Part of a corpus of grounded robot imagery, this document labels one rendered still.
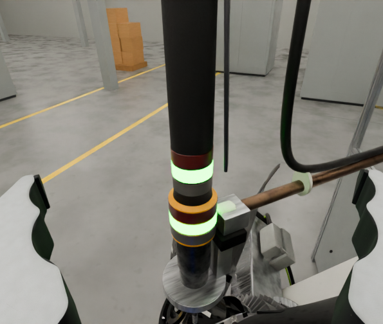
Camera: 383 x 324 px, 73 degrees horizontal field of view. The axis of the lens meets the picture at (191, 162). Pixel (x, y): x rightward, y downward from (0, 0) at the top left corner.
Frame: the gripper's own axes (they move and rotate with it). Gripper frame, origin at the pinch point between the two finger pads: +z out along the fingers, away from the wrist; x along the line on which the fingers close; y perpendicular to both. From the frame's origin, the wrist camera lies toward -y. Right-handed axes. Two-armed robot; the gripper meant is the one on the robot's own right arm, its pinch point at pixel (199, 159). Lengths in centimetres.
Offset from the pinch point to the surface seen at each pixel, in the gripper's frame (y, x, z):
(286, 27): 93, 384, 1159
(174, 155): 3.8, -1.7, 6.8
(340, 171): 11.4, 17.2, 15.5
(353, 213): 94, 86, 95
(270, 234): 51, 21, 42
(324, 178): 11.5, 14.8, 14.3
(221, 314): 43.4, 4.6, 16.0
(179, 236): 11.6, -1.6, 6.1
